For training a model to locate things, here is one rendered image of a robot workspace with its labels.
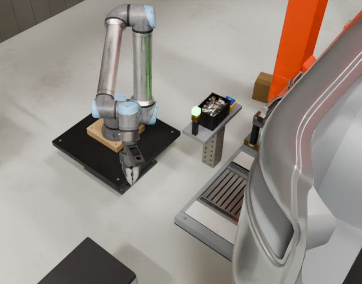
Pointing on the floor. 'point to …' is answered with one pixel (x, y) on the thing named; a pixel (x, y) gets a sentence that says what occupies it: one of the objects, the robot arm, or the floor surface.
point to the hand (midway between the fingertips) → (132, 182)
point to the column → (213, 149)
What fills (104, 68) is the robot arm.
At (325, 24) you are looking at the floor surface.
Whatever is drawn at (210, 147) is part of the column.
